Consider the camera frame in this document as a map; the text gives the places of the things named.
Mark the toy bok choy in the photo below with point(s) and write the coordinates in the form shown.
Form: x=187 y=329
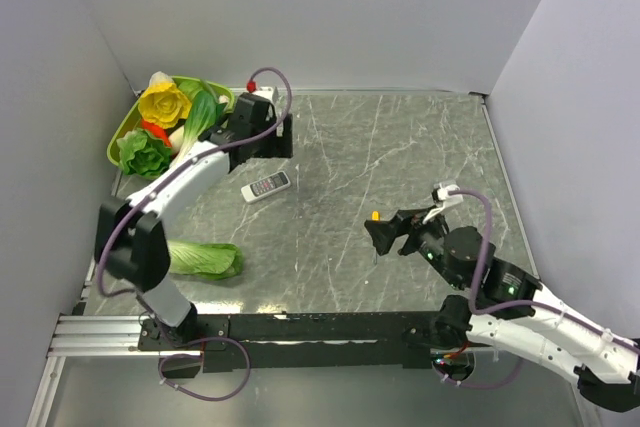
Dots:
x=201 y=117

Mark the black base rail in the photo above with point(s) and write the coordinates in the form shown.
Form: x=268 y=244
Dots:
x=304 y=340

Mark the white remote control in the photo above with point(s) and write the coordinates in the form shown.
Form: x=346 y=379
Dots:
x=265 y=187

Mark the green plastic basket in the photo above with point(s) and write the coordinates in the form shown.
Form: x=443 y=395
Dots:
x=190 y=87

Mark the aluminium frame rail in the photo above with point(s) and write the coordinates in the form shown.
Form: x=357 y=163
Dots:
x=95 y=336

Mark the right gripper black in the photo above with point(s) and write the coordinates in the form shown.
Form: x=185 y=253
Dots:
x=409 y=221

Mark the yellow handled screwdriver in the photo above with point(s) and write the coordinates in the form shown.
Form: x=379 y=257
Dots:
x=375 y=216

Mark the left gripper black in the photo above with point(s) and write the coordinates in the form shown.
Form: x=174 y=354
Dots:
x=281 y=147

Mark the red toy pepper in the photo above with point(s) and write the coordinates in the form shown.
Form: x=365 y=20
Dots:
x=156 y=131

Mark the yellow toy cabbage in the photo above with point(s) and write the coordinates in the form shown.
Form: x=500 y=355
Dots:
x=164 y=104

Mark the loose green cabbage leaf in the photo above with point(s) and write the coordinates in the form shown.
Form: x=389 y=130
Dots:
x=212 y=261

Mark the green toy lettuce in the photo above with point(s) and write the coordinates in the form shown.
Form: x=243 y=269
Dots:
x=142 y=154

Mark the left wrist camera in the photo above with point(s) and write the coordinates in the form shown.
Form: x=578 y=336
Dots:
x=269 y=93

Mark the white toy vegetable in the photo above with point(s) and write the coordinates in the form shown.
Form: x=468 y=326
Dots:
x=160 y=78

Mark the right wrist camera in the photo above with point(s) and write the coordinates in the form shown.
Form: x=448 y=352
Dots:
x=445 y=195

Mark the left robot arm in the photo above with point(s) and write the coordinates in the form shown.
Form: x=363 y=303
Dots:
x=130 y=241

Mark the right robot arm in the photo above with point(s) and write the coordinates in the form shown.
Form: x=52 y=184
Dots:
x=513 y=311

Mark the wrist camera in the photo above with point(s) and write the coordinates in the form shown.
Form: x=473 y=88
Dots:
x=445 y=195
x=269 y=93

